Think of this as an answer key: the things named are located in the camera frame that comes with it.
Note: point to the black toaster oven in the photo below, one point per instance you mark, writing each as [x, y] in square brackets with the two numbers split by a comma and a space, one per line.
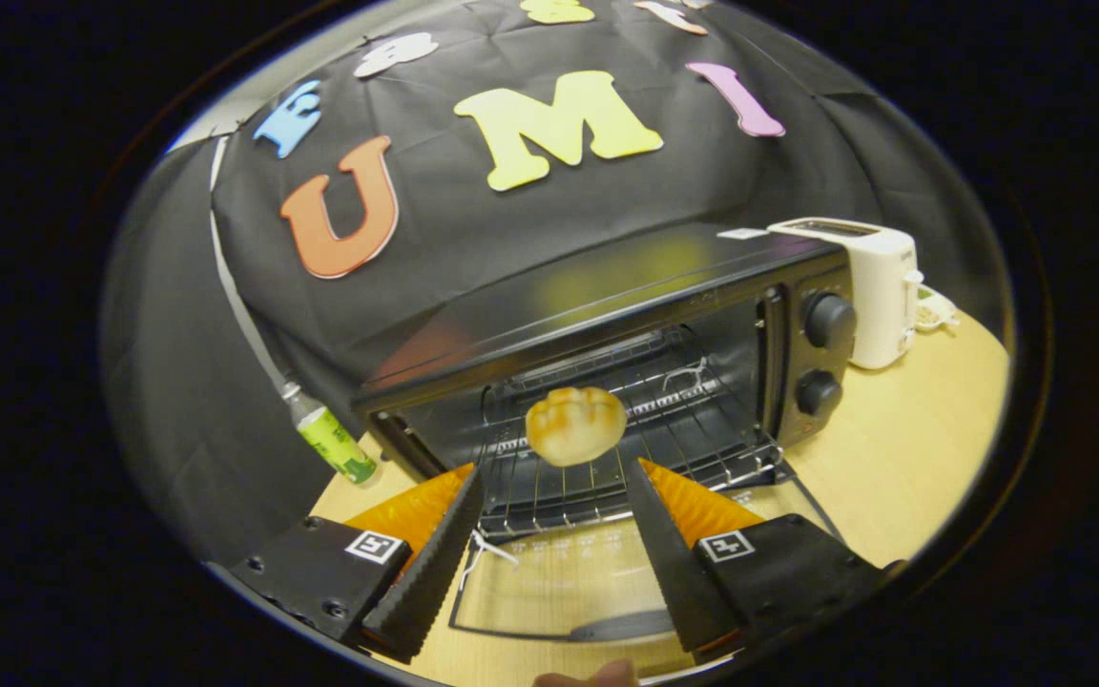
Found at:
[607, 286]

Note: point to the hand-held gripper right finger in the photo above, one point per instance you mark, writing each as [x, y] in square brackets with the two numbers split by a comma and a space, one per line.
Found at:
[678, 572]

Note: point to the golden bread bun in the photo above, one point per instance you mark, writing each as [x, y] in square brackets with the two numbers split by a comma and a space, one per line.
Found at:
[576, 426]

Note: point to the white compartment snack tray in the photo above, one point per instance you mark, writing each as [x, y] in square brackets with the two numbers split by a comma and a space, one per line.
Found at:
[936, 310]

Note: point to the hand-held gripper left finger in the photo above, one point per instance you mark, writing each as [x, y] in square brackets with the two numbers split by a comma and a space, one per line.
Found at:
[425, 572]

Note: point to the green label drink bottle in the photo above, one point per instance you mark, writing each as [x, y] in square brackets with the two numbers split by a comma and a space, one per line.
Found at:
[340, 448]

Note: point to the white pop-up toaster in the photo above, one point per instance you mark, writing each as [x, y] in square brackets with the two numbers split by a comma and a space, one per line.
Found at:
[879, 296]

